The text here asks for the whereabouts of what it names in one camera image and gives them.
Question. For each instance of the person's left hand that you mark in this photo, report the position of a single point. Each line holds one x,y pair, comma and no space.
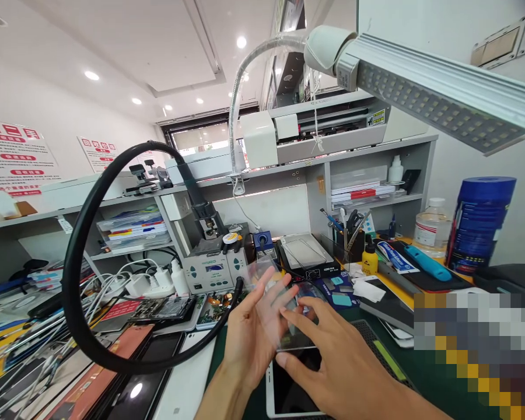
245,332

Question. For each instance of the person's right hand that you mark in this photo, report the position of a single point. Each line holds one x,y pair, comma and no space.
337,363

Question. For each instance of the person's right index finger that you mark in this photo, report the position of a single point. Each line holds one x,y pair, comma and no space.
302,326

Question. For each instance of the person's left fingers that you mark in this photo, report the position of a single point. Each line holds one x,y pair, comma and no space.
274,297

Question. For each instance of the person's right middle finger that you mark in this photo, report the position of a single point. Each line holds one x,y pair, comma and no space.
317,305

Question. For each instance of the person's right thumb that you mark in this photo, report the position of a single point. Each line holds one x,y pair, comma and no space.
293,363

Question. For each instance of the clear glass screen protector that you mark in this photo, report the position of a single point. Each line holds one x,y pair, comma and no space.
288,337

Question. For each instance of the light blue squeegee card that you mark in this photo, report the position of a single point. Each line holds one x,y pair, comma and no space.
342,299

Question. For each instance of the white tablet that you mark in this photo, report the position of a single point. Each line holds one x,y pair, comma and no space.
284,393

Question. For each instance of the black screen heating plate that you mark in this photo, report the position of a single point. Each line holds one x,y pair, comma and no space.
306,258

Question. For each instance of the white wipe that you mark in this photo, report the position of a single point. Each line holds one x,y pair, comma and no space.
368,289

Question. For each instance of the small blue front box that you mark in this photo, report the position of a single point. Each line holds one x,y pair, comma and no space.
262,245

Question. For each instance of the tray of green circuit boards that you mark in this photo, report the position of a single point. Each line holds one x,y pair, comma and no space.
214,308

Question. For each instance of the grey hot air rework station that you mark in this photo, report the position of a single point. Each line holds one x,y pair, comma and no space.
214,273

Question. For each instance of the black tool holder with tools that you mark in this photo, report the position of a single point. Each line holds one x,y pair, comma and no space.
348,245

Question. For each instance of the yellow bottle black cap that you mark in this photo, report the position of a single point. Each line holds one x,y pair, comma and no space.
369,260

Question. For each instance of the black gridded mat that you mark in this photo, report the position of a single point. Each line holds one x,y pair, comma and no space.
376,345

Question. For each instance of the grey flat device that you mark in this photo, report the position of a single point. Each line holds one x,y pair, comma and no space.
389,310

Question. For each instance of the round flux tin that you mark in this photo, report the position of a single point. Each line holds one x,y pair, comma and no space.
231,238

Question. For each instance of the white blue printed packet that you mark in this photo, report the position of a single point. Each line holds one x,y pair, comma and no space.
396,258

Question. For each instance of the white squeeze bottle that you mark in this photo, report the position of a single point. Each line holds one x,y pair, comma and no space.
180,280

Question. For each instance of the grey desk shelf unit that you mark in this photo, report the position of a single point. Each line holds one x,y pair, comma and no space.
288,192

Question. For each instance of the small dark blue bottle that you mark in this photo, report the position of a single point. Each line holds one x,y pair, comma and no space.
392,228

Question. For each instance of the opened phone with circuit board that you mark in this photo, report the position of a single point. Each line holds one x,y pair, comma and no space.
164,310

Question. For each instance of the stack of film packets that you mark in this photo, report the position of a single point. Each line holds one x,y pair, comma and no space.
361,192

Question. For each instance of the white power strip with chargers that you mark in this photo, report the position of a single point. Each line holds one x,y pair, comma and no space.
151,282

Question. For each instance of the black pad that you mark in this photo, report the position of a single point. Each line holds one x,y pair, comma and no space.
442,284

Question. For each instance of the dark green work mat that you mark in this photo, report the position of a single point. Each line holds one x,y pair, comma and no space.
424,380

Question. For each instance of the clear liquid bottle white cap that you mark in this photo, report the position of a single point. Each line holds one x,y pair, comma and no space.
432,232

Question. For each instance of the white printer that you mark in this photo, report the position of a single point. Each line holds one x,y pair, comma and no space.
205,164

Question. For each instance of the white film cutting machine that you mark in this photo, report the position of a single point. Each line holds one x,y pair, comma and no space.
288,144

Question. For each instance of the small white bottle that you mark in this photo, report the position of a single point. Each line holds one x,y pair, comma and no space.
395,170

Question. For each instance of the tray of coloured packets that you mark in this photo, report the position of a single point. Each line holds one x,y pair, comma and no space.
133,229

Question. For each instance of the black clamp fixture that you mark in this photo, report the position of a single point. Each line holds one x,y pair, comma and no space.
145,181

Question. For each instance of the blue cylindrical canister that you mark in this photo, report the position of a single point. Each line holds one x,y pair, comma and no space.
481,223

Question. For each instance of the black case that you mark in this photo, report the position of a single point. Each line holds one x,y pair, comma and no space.
507,278

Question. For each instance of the small red white poster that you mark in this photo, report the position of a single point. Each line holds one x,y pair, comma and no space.
97,153

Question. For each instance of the pile of phones and screens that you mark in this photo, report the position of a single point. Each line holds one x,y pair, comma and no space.
48,350

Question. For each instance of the gooseneck LED desk lamp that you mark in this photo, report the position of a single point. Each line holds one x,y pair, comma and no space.
420,92

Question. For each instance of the large red white poster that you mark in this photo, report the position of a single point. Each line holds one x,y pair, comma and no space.
17,162

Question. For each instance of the wall socket panel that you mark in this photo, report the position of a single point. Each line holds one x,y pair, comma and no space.
507,41

